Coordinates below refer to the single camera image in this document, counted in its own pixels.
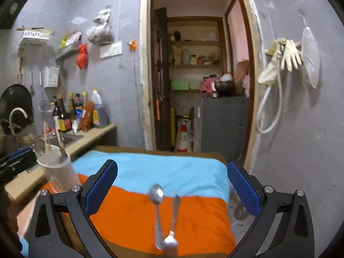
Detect metal spoon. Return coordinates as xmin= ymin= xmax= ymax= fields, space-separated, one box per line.
xmin=148 ymin=183 xmax=165 ymax=250
xmin=163 ymin=194 xmax=181 ymax=256
xmin=60 ymin=137 xmax=69 ymax=157

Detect curved metal faucet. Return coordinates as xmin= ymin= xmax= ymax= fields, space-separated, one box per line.
xmin=9 ymin=107 xmax=29 ymax=135

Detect white hose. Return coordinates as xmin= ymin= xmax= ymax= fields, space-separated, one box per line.
xmin=255 ymin=70 xmax=284 ymax=134

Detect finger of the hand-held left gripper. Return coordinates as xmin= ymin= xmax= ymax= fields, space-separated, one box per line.
xmin=0 ymin=147 xmax=37 ymax=184

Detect white wall box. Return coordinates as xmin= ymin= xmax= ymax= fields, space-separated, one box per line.
xmin=44 ymin=66 xmax=60 ymax=88

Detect grey hanging bag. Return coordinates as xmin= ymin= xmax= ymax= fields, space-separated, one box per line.
xmin=300 ymin=16 xmax=321 ymax=89

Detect clear plastic bag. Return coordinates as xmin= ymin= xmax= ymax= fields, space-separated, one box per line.
xmin=85 ymin=5 xmax=115 ymax=45

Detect pink bag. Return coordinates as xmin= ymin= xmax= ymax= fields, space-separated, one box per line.
xmin=200 ymin=75 xmax=219 ymax=93

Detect dark wooden door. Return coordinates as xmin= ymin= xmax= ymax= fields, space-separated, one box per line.
xmin=152 ymin=7 xmax=172 ymax=151

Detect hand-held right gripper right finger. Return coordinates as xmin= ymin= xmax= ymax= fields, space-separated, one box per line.
xmin=227 ymin=161 xmax=315 ymax=258

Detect grey wall shelf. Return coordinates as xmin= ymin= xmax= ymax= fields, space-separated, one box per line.
xmin=55 ymin=44 xmax=81 ymax=60

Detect grey cabinet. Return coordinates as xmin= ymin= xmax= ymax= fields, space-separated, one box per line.
xmin=201 ymin=95 xmax=249 ymax=162

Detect white wall basket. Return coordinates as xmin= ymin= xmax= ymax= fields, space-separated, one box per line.
xmin=17 ymin=28 xmax=55 ymax=45

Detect steel sink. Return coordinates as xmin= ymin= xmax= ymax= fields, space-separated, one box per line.
xmin=46 ymin=132 xmax=84 ymax=147

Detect cream rubber gloves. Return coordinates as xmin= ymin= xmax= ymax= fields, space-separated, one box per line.
xmin=258 ymin=38 xmax=302 ymax=85

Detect white and red sack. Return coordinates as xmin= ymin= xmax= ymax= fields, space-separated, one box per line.
xmin=175 ymin=118 xmax=192 ymax=153

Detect hanging wooden tool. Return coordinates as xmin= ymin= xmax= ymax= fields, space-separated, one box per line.
xmin=17 ymin=56 xmax=25 ymax=84

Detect clear oil jug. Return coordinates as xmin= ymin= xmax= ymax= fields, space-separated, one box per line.
xmin=91 ymin=89 xmax=108 ymax=128

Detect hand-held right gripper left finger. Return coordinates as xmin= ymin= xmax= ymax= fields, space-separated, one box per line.
xmin=28 ymin=159 xmax=119 ymax=258

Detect blue and orange cloth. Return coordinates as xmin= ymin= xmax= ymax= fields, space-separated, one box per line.
xmin=40 ymin=150 xmax=237 ymax=256

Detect metal strainer ladle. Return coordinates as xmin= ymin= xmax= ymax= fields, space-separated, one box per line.
xmin=38 ymin=70 xmax=54 ymax=113

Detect red plastic bag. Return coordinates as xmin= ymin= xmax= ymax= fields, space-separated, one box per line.
xmin=77 ymin=43 xmax=89 ymax=70

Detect wooden shelf unit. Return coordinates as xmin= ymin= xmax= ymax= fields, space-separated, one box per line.
xmin=167 ymin=16 xmax=225 ymax=100

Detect orange spice packet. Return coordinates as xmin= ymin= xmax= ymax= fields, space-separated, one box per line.
xmin=81 ymin=101 xmax=95 ymax=132

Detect white utensil cup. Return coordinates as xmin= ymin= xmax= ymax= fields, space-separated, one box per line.
xmin=36 ymin=144 xmax=81 ymax=194

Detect black wok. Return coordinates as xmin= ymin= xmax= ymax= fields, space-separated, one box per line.
xmin=0 ymin=84 xmax=34 ymax=135

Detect black bowl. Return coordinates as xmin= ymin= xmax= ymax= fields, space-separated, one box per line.
xmin=214 ymin=81 xmax=235 ymax=96

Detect wooden cutting board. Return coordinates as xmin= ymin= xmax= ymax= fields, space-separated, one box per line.
xmin=233 ymin=60 xmax=249 ymax=94

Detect wooden door frame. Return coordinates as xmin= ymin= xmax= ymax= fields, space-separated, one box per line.
xmin=140 ymin=0 xmax=265 ymax=172

